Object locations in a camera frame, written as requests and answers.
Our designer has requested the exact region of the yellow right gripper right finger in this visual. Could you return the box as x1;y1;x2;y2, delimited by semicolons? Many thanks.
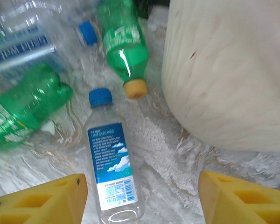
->
198;170;280;224

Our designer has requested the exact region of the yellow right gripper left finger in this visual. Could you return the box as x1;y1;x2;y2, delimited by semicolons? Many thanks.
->
0;174;88;224

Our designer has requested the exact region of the square clear bottle blue label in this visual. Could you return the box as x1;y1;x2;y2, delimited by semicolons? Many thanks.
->
84;88;146;224

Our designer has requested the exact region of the clear water bottle blue label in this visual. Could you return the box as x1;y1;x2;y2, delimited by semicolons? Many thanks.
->
0;20;99;94

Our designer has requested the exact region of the clear crushed bottle white cap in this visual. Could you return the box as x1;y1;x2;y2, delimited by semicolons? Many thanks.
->
0;0;70;28

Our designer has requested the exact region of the cream plastic bin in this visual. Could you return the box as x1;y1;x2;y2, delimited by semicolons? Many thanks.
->
160;0;280;152

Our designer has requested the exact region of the small white scrap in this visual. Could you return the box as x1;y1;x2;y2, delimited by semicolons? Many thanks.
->
41;120;56;136

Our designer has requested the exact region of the black grey chessboard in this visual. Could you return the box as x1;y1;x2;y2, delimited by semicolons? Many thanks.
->
135;0;171;21

